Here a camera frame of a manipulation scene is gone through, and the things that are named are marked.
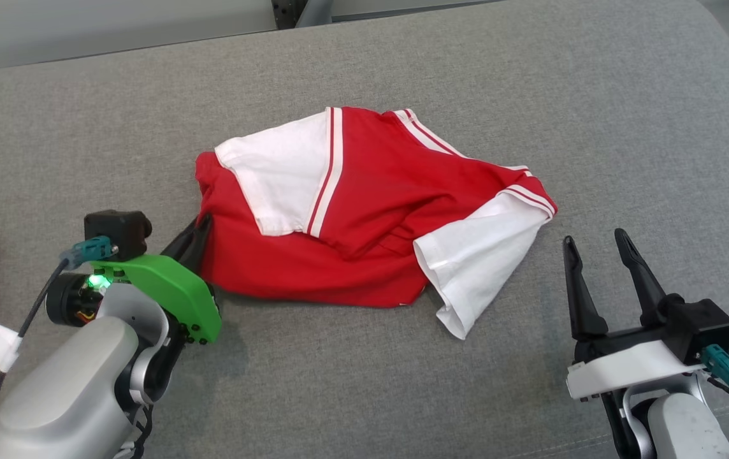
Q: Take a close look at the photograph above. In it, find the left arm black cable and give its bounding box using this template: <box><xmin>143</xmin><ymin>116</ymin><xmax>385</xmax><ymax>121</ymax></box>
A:
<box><xmin>0</xmin><ymin>258</ymin><xmax>71</xmax><ymax>444</ymax></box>

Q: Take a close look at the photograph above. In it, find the thick grey slanted tube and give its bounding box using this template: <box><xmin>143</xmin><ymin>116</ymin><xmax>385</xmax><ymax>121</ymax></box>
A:
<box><xmin>294</xmin><ymin>0</ymin><xmax>333</xmax><ymax>28</ymax></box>

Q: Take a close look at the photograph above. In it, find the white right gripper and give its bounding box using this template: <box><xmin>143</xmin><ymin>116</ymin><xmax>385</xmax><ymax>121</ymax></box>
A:
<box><xmin>562</xmin><ymin>228</ymin><xmax>704</xmax><ymax>401</ymax></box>

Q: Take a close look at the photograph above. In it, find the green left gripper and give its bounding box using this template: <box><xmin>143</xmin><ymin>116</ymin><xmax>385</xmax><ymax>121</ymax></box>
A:
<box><xmin>46</xmin><ymin>214</ymin><xmax>222</xmax><ymax>345</ymax></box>

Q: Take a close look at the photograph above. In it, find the red jersey with white sleeves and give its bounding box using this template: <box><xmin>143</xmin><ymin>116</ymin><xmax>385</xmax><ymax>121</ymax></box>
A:
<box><xmin>196</xmin><ymin>106</ymin><xmax>558</xmax><ymax>340</ymax></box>

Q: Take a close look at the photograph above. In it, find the black hinge plate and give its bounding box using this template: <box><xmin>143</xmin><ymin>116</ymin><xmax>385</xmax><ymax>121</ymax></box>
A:
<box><xmin>272</xmin><ymin>0</ymin><xmax>301</xmax><ymax>30</ymax></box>

